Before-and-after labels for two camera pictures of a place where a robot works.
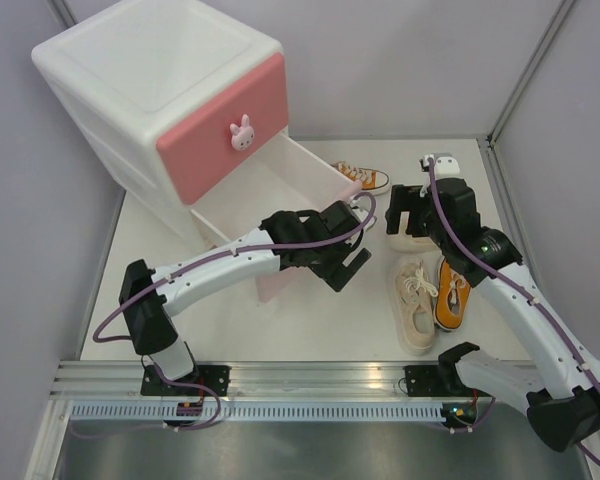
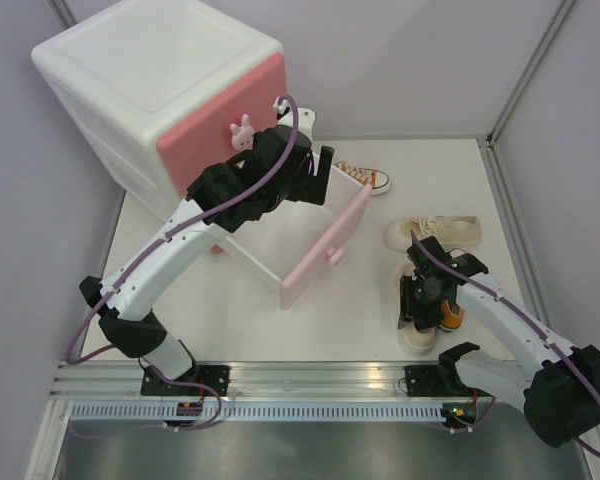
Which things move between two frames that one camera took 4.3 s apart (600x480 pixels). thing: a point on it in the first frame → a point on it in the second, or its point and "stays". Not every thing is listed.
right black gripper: x=403 y=198 → x=422 y=318
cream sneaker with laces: x=413 y=314 stays
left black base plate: x=217 y=377 stays
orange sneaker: x=374 y=181 stays
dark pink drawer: x=212 y=145 stays
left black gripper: x=339 y=276 → x=313 y=188
